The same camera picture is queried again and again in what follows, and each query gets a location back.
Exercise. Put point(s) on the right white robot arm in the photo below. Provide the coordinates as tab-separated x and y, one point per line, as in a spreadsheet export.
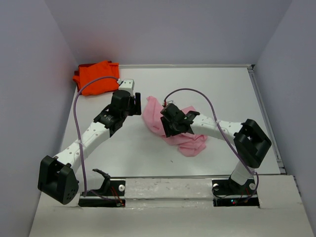
246	139

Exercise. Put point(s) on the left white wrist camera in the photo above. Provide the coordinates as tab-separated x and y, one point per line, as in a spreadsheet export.
127	85

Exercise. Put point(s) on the pink t shirt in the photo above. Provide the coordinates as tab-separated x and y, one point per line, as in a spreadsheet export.
189	145

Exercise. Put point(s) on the orange folded t shirt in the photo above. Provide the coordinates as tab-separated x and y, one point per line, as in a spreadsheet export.
103	69

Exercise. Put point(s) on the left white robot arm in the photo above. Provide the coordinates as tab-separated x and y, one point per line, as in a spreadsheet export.
57	174

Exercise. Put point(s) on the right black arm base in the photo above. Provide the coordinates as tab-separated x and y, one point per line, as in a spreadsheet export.
226	194

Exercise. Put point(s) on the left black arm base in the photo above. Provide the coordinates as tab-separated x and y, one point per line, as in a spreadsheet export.
103	195

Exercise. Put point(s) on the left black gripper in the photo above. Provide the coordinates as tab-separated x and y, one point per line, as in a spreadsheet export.
136	108

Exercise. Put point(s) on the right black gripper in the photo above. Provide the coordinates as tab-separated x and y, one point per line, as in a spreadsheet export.
168	131

